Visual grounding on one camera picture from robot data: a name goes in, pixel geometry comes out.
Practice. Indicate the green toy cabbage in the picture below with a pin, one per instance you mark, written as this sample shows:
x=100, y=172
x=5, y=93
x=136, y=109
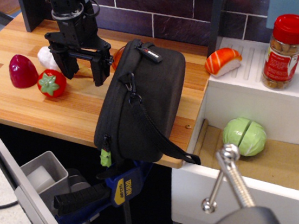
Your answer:
x=248, y=135

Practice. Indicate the toy salmon sushi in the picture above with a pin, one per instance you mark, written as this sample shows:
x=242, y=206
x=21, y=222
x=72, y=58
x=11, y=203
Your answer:
x=222, y=61

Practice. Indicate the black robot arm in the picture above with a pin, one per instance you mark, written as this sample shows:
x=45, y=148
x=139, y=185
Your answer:
x=66, y=0

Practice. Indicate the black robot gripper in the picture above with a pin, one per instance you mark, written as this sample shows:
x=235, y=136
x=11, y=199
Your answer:
x=78, y=38

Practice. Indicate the red toy strawberry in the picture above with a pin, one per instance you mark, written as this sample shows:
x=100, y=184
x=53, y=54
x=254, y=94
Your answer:
x=51, y=83

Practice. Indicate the dark vertical panel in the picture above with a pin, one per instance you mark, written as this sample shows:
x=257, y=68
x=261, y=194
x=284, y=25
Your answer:
x=34, y=12

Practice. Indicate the grey plastic bin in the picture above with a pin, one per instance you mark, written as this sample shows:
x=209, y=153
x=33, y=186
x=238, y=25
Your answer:
x=48, y=177

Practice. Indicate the blue Irwin bar clamp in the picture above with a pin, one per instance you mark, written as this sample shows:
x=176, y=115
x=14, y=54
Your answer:
x=118, y=185

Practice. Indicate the white toy garlic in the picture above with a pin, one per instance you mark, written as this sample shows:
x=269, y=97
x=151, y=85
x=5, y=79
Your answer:
x=46, y=59

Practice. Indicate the magenta toy egg shape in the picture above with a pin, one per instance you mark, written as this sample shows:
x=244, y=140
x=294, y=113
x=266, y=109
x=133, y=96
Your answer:
x=23, y=73

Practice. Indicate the nut jar red lid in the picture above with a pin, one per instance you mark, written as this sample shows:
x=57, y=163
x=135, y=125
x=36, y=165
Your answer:
x=282, y=56

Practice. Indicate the white sink unit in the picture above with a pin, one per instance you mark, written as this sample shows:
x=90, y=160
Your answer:
x=264, y=123

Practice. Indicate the black metal post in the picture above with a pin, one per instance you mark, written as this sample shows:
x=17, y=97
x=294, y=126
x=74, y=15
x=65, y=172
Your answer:
x=215, y=39

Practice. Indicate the black zipper bag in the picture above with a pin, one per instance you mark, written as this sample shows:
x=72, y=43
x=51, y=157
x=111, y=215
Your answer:
x=141, y=104

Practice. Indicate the orange toy ball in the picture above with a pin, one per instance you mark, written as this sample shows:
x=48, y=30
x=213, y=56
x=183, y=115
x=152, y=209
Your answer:
x=117, y=57

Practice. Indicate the green zipper pull tag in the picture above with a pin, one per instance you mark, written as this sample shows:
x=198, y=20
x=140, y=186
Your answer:
x=105, y=158

